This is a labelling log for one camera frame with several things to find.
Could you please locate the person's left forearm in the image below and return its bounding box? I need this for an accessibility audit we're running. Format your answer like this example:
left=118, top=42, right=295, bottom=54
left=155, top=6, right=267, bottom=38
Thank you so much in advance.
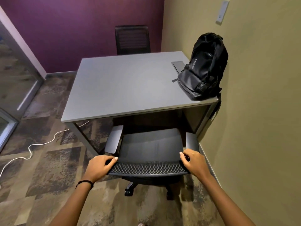
left=49, top=182, right=94, bottom=226

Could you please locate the black mesh guest chair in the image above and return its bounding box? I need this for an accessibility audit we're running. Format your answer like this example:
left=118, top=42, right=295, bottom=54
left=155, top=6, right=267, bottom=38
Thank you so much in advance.
left=114, top=25, right=151, bottom=56

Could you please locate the grey table cable hatch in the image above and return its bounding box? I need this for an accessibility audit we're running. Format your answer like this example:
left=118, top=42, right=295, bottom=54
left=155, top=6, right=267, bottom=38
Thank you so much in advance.
left=171, top=61, right=187, bottom=74

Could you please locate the black office chair with armrests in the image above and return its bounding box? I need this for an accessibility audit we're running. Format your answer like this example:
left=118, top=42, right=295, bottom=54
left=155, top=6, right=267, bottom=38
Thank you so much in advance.
left=104, top=125, right=201, bottom=201

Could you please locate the person's right hand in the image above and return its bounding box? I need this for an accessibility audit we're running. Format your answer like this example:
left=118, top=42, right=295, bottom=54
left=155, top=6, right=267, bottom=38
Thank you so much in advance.
left=179, top=148, right=211, bottom=180

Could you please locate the white floor cable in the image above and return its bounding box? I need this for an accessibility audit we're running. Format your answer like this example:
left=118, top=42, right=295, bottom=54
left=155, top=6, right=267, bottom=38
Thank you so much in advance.
left=0, top=121, right=90, bottom=187

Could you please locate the grey office table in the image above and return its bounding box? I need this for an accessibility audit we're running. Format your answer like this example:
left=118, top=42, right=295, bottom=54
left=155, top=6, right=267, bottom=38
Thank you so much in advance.
left=61, top=51, right=220, bottom=157

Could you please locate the person's right forearm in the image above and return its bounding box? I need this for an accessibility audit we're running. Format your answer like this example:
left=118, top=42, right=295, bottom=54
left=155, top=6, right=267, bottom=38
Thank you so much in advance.
left=202, top=173, right=256, bottom=226

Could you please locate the person's left hand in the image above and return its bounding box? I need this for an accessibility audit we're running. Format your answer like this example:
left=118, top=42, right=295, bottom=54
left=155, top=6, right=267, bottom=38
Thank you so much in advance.
left=83, top=154, right=119, bottom=184

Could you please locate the white wall switch plate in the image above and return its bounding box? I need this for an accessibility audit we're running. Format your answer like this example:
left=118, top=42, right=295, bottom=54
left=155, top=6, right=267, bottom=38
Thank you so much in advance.
left=216, top=0, right=230, bottom=24

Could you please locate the black wrist band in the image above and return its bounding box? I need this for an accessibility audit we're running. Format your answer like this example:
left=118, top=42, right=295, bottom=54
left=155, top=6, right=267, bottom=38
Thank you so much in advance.
left=75, top=180, right=94, bottom=190

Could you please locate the black backpack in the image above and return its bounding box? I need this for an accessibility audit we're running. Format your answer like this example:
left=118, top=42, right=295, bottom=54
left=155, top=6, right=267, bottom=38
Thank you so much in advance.
left=172, top=32, right=229, bottom=119

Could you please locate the glass partition with metal frame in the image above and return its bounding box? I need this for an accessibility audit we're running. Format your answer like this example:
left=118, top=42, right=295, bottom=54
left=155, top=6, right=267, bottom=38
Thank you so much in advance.
left=0, top=6, right=47, bottom=151

